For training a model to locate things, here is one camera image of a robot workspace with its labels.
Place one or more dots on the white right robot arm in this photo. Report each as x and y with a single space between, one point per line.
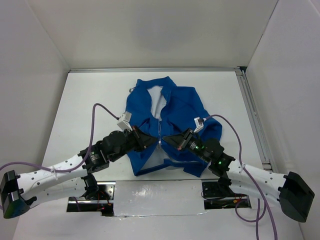
287 191

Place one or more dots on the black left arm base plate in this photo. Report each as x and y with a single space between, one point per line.
98 197

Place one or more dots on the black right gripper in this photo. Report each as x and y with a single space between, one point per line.
180 141

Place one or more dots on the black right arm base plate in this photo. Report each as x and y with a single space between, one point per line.
217 196

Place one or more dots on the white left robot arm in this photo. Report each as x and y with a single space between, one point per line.
73 177

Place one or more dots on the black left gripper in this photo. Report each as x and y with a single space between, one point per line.
143 140

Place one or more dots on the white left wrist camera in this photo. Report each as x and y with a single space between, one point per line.
124 121

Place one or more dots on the blue zip jacket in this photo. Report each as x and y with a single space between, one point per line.
160 108

